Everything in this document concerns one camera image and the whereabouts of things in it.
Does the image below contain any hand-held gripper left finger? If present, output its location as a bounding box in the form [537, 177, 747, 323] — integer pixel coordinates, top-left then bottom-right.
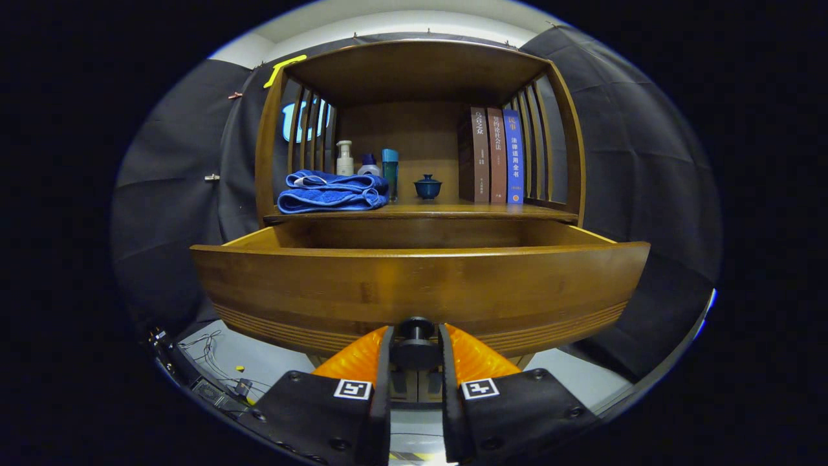
[243, 326, 393, 466]

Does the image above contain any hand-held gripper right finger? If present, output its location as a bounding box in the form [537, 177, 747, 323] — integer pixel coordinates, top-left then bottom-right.
[439, 324, 602, 466]

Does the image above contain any wooden drawer with black knob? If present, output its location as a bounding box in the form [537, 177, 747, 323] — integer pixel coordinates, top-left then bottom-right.
[191, 220, 651, 373]

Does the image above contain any wooden cabinet door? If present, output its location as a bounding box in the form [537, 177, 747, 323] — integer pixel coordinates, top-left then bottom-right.
[392, 370, 419, 403]
[417, 370, 443, 403]

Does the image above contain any wooden countertop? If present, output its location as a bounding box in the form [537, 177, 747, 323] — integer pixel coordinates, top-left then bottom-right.
[264, 196, 578, 225]

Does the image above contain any brown wooden cabinet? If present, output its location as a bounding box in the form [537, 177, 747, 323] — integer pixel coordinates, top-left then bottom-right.
[191, 39, 651, 405]

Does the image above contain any black electronic device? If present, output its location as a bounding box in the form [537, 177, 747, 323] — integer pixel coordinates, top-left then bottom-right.
[193, 377, 252, 416]

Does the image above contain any folded blue towel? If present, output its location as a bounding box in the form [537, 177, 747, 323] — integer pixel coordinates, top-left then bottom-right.
[277, 170, 390, 214]

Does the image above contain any dark blue lidded teacup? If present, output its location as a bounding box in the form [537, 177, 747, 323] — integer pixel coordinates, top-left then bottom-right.
[414, 173, 443, 200]

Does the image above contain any clear blue bottle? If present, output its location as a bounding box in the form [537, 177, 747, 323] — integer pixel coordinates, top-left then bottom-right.
[381, 149, 399, 201]

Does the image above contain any blue book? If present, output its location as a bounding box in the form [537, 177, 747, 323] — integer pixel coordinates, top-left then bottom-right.
[503, 109, 524, 205]

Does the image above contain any reddish brown book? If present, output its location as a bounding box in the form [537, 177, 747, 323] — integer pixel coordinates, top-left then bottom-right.
[486, 107, 507, 205]

